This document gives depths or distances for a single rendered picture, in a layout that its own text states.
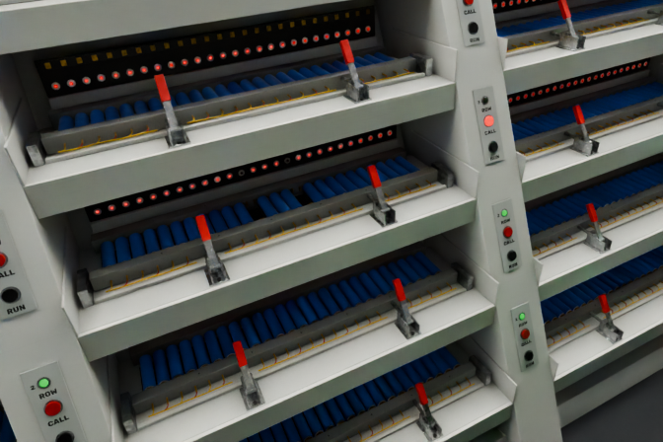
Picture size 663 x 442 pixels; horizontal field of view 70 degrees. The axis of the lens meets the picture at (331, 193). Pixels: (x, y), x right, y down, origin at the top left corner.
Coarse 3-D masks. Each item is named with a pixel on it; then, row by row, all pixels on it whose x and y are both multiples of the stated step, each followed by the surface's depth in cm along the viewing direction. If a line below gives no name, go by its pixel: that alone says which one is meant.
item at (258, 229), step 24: (432, 168) 82; (360, 192) 76; (384, 192) 78; (288, 216) 72; (312, 216) 74; (336, 216) 74; (192, 240) 69; (216, 240) 68; (240, 240) 70; (264, 240) 70; (120, 264) 65; (144, 264) 65; (168, 264) 67; (96, 288) 64
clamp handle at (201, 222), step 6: (198, 216) 64; (198, 222) 64; (204, 222) 64; (198, 228) 64; (204, 228) 64; (204, 234) 64; (204, 240) 64; (210, 240) 64; (210, 246) 64; (210, 252) 64; (210, 258) 64; (216, 258) 64; (210, 264) 64; (216, 264) 64
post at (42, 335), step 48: (0, 96) 56; (0, 144) 53; (0, 192) 53; (48, 240) 58; (48, 288) 56; (0, 336) 54; (48, 336) 56; (0, 384) 55; (96, 384) 60; (96, 432) 59
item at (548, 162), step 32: (640, 64) 110; (512, 96) 97; (544, 96) 101; (608, 96) 106; (640, 96) 104; (512, 128) 95; (544, 128) 93; (576, 128) 92; (608, 128) 93; (640, 128) 94; (544, 160) 86; (576, 160) 85; (608, 160) 88; (544, 192) 84
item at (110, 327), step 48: (384, 144) 88; (432, 144) 84; (336, 240) 70; (384, 240) 72; (144, 288) 64; (192, 288) 63; (240, 288) 64; (288, 288) 68; (96, 336) 58; (144, 336) 61
